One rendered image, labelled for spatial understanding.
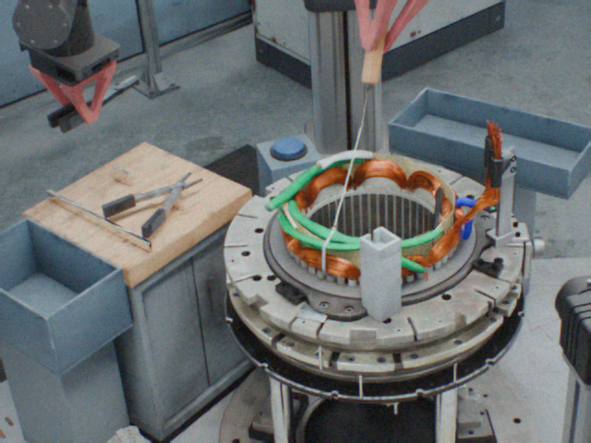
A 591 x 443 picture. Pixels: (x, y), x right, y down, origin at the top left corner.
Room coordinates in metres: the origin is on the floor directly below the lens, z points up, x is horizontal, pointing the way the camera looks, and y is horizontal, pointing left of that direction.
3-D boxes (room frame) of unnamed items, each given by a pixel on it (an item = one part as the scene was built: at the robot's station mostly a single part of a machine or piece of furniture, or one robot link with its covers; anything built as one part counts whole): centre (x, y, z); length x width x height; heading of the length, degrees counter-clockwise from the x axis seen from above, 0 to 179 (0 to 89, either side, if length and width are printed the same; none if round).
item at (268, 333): (0.91, 0.05, 1.06); 0.09 x 0.04 x 0.01; 38
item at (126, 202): (1.09, 0.21, 1.09); 0.04 x 0.01 x 0.02; 122
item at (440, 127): (1.24, -0.26, 0.92); 0.25 x 0.11 x 0.28; 56
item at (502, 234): (0.96, -0.21, 1.15); 0.03 x 0.02 x 0.12; 120
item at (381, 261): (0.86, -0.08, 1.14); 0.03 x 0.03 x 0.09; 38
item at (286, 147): (1.27, 0.01, 1.04); 0.04 x 0.04 x 0.01
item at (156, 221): (1.05, 0.16, 1.09); 0.04 x 0.01 x 0.02; 152
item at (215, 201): (1.13, 0.19, 1.05); 0.20 x 0.19 x 0.02; 137
